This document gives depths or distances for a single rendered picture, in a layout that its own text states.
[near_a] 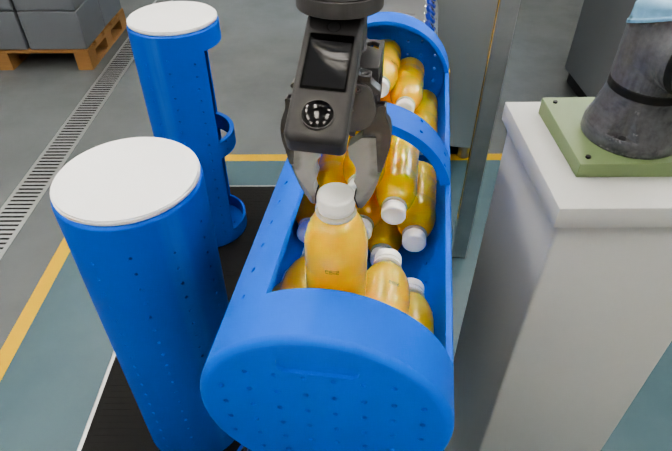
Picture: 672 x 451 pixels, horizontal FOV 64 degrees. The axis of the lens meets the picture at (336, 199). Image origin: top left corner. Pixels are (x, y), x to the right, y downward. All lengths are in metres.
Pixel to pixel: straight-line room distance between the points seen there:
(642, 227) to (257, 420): 0.64
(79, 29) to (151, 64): 2.32
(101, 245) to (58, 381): 1.17
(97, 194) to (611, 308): 0.95
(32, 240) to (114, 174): 1.66
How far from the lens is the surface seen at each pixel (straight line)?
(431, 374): 0.57
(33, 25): 4.20
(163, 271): 1.09
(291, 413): 0.64
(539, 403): 1.30
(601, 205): 0.88
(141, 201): 1.04
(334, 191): 0.54
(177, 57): 1.75
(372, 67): 0.47
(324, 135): 0.39
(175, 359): 1.30
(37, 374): 2.23
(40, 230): 2.80
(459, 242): 2.32
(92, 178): 1.13
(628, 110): 0.93
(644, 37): 0.90
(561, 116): 1.02
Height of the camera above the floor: 1.66
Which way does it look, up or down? 39 degrees down
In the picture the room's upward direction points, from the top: straight up
